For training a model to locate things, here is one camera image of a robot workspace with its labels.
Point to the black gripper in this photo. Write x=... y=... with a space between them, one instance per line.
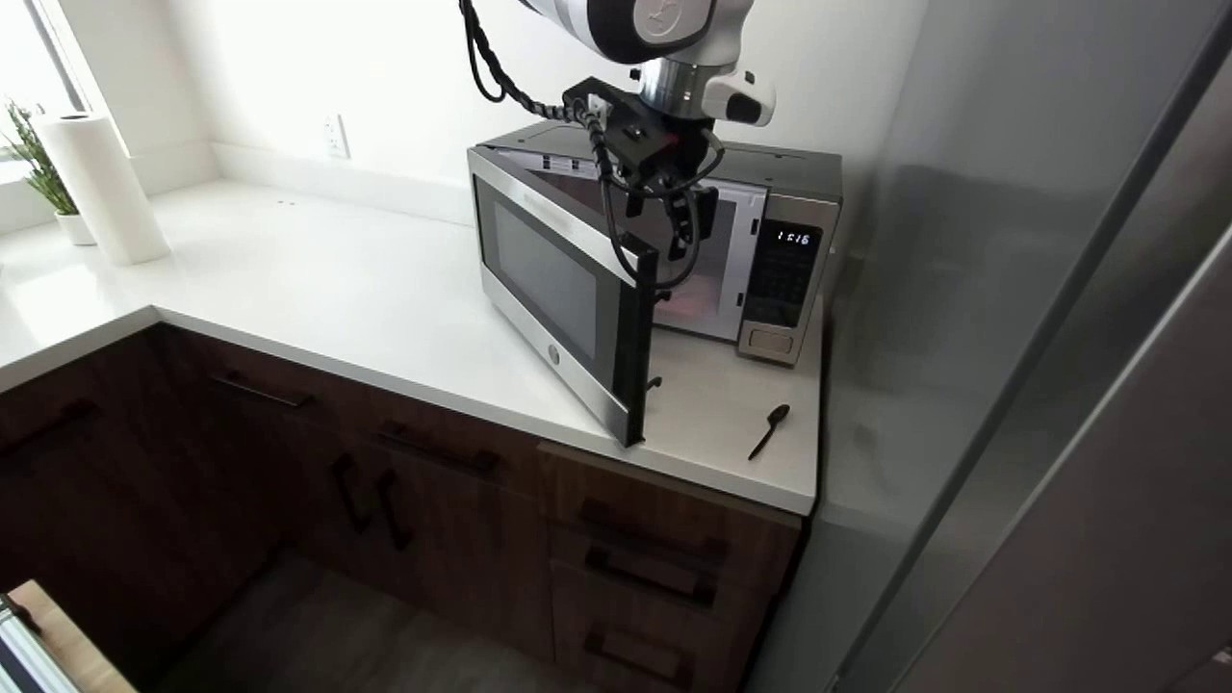
x=648 y=146

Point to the stainless steel microwave oven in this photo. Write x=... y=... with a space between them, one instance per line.
x=587 y=284

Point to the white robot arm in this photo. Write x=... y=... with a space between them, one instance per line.
x=689 y=68

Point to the black pen on counter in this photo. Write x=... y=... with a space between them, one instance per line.
x=773 y=417

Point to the stainless steel refrigerator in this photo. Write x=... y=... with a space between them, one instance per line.
x=1047 y=180

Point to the white paper towel roll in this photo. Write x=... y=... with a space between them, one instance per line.
x=104 y=185

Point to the dark wood base cabinets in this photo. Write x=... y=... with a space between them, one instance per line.
x=152 y=479

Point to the small green potted plant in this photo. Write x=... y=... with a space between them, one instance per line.
x=42 y=180

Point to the wooden robot cart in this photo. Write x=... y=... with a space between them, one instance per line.
x=63 y=657

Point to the white wall outlet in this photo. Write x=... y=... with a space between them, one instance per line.
x=336 y=137

